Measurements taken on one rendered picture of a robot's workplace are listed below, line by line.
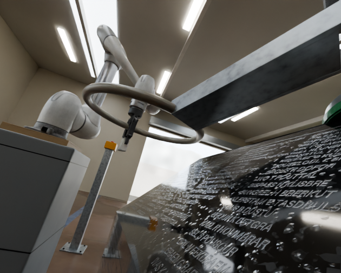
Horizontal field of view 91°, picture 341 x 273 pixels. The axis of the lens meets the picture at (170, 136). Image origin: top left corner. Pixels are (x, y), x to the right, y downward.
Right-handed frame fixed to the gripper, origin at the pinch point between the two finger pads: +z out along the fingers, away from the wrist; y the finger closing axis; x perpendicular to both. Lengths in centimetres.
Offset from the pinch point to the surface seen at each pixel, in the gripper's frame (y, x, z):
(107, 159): -108, 11, 8
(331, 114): 78, 9, -4
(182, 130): -516, 323, -208
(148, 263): 72, -9, 18
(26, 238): 6, -23, 44
